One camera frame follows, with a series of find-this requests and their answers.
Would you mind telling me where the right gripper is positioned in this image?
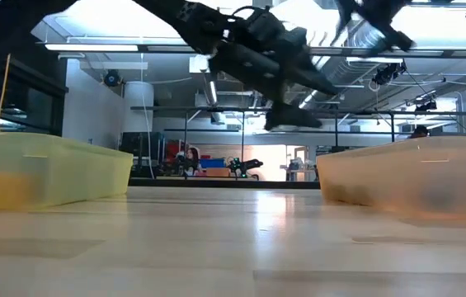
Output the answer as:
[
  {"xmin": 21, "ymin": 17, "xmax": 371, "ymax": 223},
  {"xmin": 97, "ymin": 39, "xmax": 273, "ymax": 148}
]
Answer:
[{"xmin": 332, "ymin": 0, "xmax": 418, "ymax": 55}]

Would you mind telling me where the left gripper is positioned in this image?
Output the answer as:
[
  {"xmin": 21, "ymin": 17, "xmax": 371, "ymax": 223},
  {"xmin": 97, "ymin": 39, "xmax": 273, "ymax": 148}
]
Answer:
[{"xmin": 208, "ymin": 40, "xmax": 340, "ymax": 132}]

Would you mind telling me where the white square ceiling fixture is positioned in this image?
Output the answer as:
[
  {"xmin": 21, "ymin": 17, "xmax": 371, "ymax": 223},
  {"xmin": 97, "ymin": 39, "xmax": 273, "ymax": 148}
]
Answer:
[{"xmin": 188, "ymin": 54, "xmax": 214, "ymax": 75}]

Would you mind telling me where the blue plastic crate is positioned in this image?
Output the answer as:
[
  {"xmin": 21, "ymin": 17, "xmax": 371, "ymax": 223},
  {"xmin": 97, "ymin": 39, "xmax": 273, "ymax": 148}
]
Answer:
[{"xmin": 198, "ymin": 158, "xmax": 227, "ymax": 169}]

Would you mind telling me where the brown cardboard box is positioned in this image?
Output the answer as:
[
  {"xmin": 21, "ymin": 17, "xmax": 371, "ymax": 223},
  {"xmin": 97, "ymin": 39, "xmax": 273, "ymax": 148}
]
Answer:
[{"xmin": 205, "ymin": 167, "xmax": 232, "ymax": 178}]

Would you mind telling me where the person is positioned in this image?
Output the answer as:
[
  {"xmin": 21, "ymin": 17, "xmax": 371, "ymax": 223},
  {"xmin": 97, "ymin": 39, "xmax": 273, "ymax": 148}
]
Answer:
[
  {"xmin": 181, "ymin": 146, "xmax": 204, "ymax": 177},
  {"xmin": 407, "ymin": 124, "xmax": 431, "ymax": 139}
]

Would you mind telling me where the orange translucent plastic bin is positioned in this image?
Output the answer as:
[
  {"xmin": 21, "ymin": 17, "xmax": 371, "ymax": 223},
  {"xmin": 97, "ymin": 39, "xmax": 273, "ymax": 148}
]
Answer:
[{"xmin": 316, "ymin": 135, "xmax": 466, "ymax": 222}]

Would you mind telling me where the red background machine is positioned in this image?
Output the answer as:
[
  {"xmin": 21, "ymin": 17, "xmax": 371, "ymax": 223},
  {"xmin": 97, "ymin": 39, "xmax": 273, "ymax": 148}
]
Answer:
[{"xmin": 162, "ymin": 139, "xmax": 188, "ymax": 174}]

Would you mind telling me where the white cylindrical tank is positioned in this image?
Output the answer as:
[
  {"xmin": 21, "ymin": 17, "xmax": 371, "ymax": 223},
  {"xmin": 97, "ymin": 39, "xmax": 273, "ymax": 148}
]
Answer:
[{"xmin": 123, "ymin": 80, "xmax": 155, "ymax": 134}]

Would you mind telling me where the round blue ceiling device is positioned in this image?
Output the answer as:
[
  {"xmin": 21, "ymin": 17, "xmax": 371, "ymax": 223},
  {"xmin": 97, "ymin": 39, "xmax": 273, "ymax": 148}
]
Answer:
[{"xmin": 103, "ymin": 68, "xmax": 123, "ymax": 88}]

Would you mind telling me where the long ceiling light strip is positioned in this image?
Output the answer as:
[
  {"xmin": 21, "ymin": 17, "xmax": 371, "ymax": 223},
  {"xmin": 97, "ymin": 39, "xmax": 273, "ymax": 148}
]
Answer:
[{"xmin": 44, "ymin": 42, "xmax": 139, "ymax": 53}]

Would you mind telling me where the yellow translucent plastic bin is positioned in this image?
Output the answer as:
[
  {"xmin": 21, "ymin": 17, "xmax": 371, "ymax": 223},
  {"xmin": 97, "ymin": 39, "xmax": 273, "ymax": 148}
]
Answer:
[{"xmin": 0, "ymin": 130, "xmax": 134, "ymax": 210}]

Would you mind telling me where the black ceiling camera rig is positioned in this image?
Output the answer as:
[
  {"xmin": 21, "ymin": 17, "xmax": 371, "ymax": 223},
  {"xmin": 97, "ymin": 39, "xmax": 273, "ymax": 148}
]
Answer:
[
  {"xmin": 415, "ymin": 98, "xmax": 439, "ymax": 112},
  {"xmin": 371, "ymin": 61, "xmax": 407, "ymax": 87}
]

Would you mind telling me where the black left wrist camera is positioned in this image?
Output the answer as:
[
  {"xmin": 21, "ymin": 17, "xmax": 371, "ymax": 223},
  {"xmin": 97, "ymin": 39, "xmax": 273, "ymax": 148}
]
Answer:
[{"xmin": 230, "ymin": 4, "xmax": 314, "ymax": 57}]

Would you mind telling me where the black metal rig frame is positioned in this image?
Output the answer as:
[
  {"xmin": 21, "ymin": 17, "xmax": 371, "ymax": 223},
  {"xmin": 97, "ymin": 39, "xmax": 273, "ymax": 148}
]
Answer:
[{"xmin": 128, "ymin": 177, "xmax": 321, "ymax": 191}]

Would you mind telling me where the black background workbench frame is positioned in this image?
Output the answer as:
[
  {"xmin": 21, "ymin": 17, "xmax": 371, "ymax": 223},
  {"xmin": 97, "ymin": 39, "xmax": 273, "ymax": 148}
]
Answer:
[{"xmin": 129, "ymin": 105, "xmax": 466, "ymax": 144}]

